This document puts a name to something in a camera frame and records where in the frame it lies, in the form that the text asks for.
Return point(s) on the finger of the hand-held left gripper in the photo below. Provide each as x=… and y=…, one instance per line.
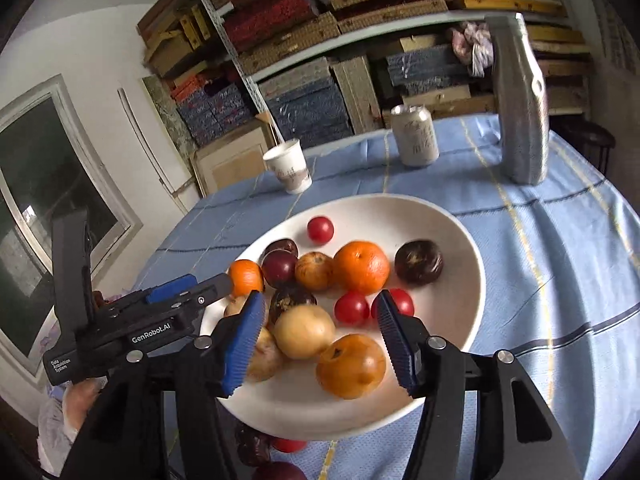
x=170, y=287
x=210, y=292

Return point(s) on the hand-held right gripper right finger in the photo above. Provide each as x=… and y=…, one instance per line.
x=395, y=345

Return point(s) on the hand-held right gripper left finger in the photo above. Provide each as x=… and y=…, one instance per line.
x=242, y=345

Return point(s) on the yellow fruit with purple streaks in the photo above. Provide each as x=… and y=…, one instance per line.
x=314, y=271
x=304, y=331
x=267, y=357

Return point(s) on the small yellow streaked fruit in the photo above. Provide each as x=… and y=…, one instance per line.
x=235, y=306

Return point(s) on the orange mandarin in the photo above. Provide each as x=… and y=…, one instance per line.
x=361, y=266
x=246, y=277

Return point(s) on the red cherry tomato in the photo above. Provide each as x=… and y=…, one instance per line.
x=288, y=444
x=404, y=304
x=351, y=308
x=320, y=230

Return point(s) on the orange kumquat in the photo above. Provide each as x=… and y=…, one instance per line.
x=351, y=366

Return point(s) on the white oval plate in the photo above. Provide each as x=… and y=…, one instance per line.
x=450, y=310

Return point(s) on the dark brown round fruit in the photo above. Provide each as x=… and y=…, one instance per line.
x=252, y=442
x=290, y=300
x=419, y=262

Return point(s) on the dark purple plum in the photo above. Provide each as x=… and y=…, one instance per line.
x=279, y=267
x=279, y=471
x=280, y=246

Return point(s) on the person's left forearm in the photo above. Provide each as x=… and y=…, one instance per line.
x=52, y=430

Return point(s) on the person's left hand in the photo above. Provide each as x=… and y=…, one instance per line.
x=82, y=400

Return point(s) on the beige framed board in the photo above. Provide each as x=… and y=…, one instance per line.
x=235, y=160

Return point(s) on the white paper cup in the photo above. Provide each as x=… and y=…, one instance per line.
x=289, y=165

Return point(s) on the white framed interior window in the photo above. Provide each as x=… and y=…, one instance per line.
x=40, y=185

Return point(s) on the blue checked tablecloth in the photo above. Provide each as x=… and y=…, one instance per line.
x=550, y=260

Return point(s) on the marbled green board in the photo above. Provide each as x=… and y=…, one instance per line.
x=170, y=110

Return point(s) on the stack of blue patterned boxes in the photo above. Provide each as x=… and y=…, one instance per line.
x=215, y=110

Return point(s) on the stack of blue-grey boxes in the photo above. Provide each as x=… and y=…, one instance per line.
x=305, y=105

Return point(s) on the silver drink can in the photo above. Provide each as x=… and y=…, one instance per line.
x=415, y=135

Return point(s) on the white metal shelf rack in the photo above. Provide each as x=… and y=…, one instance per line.
x=250, y=85

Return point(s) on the upright woven box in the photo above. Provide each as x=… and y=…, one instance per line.
x=357, y=92

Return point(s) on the stack of wooden frames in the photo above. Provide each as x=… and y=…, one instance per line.
x=175, y=35

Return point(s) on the stack of woven boxes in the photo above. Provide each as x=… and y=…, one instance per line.
x=300, y=35

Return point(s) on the silver metal bottle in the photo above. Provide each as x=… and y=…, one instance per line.
x=520, y=100

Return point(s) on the stack of dark boxes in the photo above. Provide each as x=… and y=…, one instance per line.
x=425, y=70

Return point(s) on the dark round stool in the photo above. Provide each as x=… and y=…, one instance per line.
x=585, y=140

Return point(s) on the pink cloth bag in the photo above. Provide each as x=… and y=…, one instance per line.
x=472, y=40

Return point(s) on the stack of wooden boxes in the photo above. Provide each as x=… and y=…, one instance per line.
x=555, y=35

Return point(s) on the patterned curtain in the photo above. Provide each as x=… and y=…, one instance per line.
x=617, y=40

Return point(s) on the white wall conduit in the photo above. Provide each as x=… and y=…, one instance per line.
x=148, y=140

